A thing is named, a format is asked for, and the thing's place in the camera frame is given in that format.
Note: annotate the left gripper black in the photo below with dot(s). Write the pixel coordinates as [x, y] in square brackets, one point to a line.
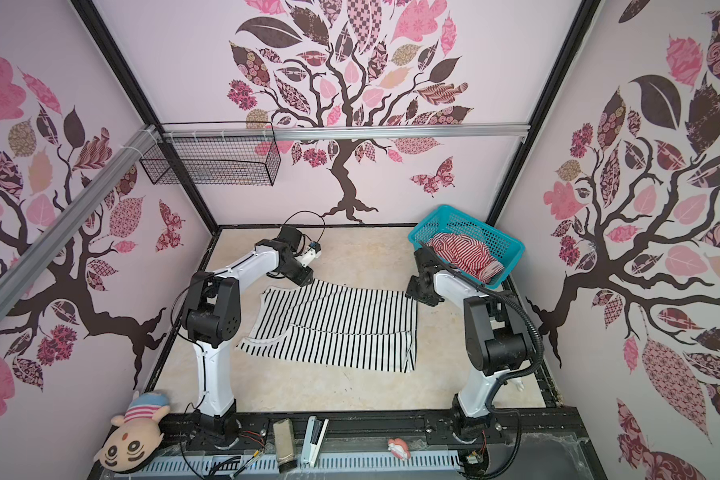
[300, 280]

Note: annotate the black white striped tank top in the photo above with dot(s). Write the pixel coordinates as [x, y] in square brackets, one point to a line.
[335, 325]

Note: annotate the aluminium rail left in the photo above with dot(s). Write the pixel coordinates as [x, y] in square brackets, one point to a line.
[41, 253]

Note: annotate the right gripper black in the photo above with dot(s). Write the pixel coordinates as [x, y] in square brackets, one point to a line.
[411, 291]

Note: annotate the red white teeth toy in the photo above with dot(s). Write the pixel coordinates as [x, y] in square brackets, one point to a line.
[399, 449]

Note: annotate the white stapler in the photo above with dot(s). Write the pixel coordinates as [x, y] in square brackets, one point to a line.
[314, 435]

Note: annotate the black wire basket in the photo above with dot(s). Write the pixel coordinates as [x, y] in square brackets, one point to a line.
[214, 153]

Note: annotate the teal plastic basket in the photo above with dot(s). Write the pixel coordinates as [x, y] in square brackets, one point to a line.
[447, 219]

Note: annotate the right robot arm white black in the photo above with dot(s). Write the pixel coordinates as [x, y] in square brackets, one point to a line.
[501, 342]

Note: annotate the red white striped tank top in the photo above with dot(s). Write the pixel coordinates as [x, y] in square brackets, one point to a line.
[467, 254]

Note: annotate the silver rectangular block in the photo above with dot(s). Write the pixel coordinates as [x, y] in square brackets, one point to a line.
[285, 451]

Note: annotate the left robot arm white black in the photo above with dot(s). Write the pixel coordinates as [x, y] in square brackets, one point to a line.
[212, 315]

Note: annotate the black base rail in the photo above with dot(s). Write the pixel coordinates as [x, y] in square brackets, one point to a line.
[251, 430]

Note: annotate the plush doll head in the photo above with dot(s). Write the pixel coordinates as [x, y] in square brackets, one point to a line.
[137, 433]

